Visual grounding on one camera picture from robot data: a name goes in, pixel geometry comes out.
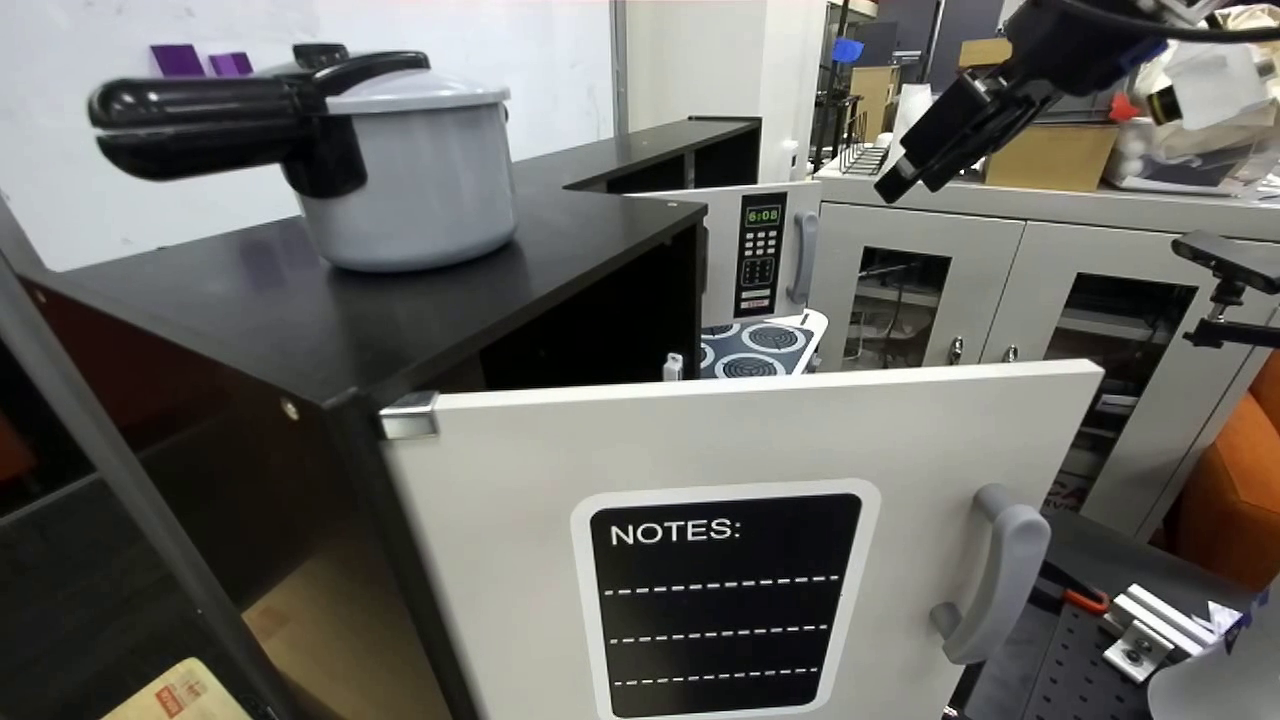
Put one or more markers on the purple magnet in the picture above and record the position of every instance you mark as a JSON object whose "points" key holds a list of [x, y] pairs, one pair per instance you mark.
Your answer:
{"points": [[176, 63], [229, 63]]}

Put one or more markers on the orange chair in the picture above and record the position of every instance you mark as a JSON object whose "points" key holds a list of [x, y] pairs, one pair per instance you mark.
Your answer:
{"points": [[1243, 506]]}

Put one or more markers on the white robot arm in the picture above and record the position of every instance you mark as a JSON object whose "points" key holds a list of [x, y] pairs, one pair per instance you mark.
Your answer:
{"points": [[1082, 32]]}

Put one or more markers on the black toy kitchen cabinet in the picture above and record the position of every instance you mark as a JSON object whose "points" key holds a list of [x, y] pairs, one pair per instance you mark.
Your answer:
{"points": [[401, 294]]}

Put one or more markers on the black tripod leg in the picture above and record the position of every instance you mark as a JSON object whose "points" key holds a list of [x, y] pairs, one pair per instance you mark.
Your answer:
{"points": [[123, 464]]}

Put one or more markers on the small aluminium bracket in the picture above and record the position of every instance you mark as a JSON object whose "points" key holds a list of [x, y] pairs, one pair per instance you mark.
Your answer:
{"points": [[1160, 627]]}

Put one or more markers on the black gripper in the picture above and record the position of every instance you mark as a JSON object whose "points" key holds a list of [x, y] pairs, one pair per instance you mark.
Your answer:
{"points": [[995, 119]]}

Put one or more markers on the tan labelled box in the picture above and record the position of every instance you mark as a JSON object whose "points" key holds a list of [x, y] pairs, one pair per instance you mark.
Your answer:
{"points": [[182, 696]]}

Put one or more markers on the black clamp with orange grip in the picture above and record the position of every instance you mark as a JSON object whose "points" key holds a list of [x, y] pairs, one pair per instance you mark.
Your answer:
{"points": [[1082, 603]]}

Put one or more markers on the white paper roll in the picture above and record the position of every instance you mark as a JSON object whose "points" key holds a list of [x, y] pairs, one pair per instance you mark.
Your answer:
{"points": [[913, 106]]}

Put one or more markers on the white lab cabinet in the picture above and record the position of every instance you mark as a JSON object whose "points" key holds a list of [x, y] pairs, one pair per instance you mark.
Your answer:
{"points": [[1053, 255]]}

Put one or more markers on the white door with notes panel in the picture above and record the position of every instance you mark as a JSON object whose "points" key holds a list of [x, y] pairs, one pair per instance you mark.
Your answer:
{"points": [[505, 534]]}

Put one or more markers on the small cardboard box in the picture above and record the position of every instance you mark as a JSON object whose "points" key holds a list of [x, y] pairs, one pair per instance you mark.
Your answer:
{"points": [[1053, 160]]}

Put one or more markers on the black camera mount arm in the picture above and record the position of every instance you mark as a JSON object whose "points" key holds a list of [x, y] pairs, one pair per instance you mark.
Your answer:
{"points": [[1223, 262]]}

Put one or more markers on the toy microwave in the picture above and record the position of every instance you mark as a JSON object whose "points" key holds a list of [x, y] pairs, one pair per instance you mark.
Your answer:
{"points": [[762, 255]]}

